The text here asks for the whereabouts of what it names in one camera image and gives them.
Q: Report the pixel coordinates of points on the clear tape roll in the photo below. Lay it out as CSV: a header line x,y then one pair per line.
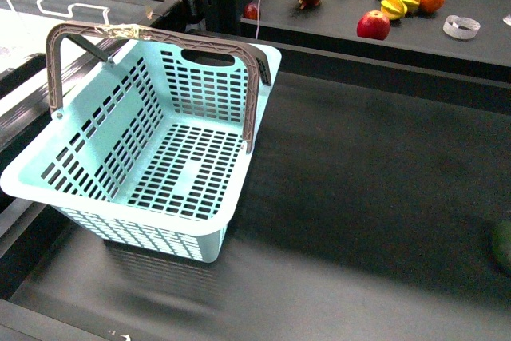
x,y
461,28

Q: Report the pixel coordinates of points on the small red fruit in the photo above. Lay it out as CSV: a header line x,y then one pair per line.
x,y
251,11

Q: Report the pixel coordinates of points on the light blue plastic basket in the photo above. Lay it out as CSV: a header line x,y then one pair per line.
x,y
148,151

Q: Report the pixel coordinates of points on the dark green avocado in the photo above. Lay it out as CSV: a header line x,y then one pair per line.
x,y
500,245

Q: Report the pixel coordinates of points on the yellow star fruit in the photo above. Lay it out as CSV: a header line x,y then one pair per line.
x,y
397,9

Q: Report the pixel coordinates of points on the red apple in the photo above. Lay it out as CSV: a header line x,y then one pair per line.
x,y
373,24

